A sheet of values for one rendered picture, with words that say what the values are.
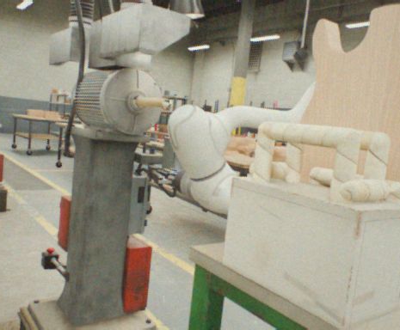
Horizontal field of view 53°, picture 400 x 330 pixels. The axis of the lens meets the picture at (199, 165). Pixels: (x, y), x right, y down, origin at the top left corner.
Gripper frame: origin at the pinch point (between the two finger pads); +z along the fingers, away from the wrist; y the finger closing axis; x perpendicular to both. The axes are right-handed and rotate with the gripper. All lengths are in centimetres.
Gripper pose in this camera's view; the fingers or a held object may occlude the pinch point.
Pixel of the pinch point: (155, 171)
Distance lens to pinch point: 129.6
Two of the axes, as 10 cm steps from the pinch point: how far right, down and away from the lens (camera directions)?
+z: -5.9, -1.5, 7.9
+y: 8.0, -1.3, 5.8
